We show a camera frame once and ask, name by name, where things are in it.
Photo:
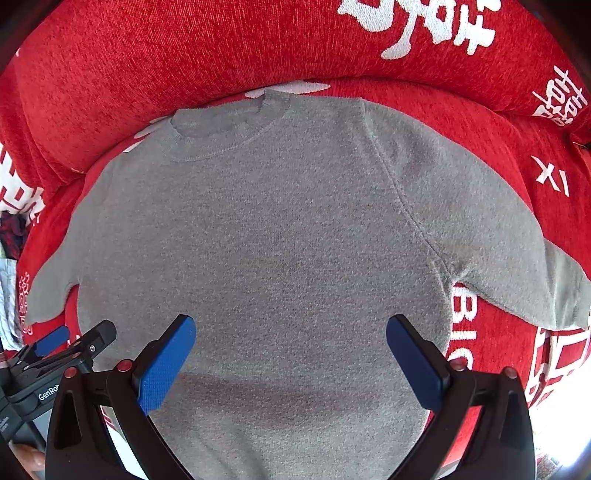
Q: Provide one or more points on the red sofa back cushion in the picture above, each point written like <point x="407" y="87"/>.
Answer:
<point x="94" y="72"/>

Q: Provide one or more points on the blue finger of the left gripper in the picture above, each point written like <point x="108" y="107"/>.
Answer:
<point x="50" y="342"/>
<point x="83" y="351"/>

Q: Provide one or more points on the clothes pile beside sofa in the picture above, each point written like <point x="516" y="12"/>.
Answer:
<point x="13" y="237"/>

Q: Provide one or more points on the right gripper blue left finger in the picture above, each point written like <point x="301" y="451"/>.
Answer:
<point x="161" y="360"/>

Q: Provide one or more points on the grey knit sweater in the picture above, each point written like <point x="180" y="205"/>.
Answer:
<point x="286" y="258"/>

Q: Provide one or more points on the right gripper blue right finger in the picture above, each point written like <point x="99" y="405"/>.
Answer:
<point x="422" y="363"/>

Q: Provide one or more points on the person's left hand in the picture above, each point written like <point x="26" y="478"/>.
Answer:
<point x="31" y="459"/>

